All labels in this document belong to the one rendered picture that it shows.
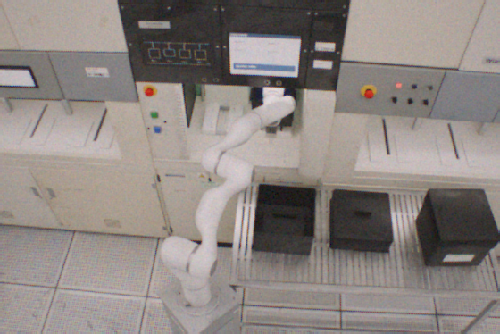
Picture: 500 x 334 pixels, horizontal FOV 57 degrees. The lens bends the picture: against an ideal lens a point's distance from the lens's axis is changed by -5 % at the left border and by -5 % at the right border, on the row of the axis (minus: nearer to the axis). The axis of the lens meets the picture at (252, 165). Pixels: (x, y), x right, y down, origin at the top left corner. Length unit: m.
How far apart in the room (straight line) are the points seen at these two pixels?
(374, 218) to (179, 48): 1.20
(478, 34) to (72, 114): 2.17
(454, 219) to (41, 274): 2.51
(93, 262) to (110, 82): 1.47
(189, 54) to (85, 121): 1.03
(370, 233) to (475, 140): 0.92
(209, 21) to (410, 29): 0.78
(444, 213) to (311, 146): 0.69
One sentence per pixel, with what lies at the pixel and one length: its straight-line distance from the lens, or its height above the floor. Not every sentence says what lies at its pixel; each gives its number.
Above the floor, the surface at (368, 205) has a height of 0.86.
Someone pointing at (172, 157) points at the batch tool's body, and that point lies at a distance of 2.54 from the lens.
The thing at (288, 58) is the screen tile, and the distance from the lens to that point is 2.00.
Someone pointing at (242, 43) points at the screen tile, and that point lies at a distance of 1.96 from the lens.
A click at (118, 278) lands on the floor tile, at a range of 3.22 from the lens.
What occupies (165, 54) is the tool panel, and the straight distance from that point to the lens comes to 2.05.
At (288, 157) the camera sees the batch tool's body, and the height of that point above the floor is 0.87.
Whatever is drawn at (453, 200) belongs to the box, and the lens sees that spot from 2.37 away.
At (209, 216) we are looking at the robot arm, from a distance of 1.87.
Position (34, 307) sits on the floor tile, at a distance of 3.31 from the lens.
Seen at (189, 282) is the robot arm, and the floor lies 1.01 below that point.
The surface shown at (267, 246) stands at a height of 0.82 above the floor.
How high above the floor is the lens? 2.79
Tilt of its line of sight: 51 degrees down
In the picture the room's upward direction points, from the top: straight up
